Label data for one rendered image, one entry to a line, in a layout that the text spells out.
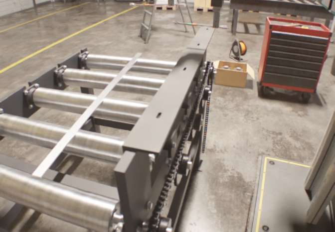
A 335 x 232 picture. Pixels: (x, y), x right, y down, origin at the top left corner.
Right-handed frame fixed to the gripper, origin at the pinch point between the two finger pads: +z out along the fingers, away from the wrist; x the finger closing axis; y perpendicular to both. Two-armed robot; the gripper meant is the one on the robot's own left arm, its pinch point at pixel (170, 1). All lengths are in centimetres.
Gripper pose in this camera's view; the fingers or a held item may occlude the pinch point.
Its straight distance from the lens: 121.6
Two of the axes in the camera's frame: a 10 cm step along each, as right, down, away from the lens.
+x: 0.7, 5.2, -8.5
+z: 0.0, 8.6, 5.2
